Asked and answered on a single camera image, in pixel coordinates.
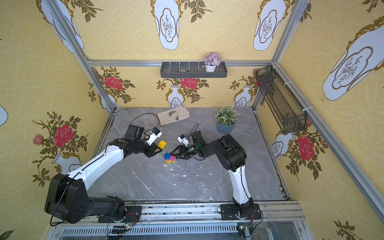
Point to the aluminium frame post left rear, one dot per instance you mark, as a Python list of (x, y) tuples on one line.
[(60, 18)]

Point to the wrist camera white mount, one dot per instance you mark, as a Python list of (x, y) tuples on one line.
[(184, 139), (155, 133)]

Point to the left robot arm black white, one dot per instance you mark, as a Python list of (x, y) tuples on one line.
[(68, 198)]

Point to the yellow curved lego brick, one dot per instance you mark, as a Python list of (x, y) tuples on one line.
[(162, 144)]

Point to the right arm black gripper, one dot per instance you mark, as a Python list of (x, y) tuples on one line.
[(183, 151)]

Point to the green plant in blue pot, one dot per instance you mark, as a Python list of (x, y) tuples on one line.
[(226, 118)]

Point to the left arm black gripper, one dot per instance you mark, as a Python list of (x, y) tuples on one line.
[(150, 148)]

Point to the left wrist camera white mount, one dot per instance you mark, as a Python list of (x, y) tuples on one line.
[(155, 133)]

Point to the pink lego brick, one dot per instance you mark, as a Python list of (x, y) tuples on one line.
[(172, 158)]

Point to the grey wall shelf tray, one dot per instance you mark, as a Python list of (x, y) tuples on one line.
[(191, 69)]

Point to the blue lego brick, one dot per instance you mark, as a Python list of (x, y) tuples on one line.
[(167, 156)]

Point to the purple flower in white pot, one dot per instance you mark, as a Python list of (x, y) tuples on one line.
[(212, 60)]

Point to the black wire mesh basket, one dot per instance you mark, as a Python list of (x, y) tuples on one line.
[(285, 108)]

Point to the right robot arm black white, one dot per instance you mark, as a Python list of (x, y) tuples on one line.
[(232, 157)]

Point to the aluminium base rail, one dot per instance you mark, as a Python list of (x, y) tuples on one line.
[(273, 220)]

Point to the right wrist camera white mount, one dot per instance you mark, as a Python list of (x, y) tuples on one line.
[(184, 139)]

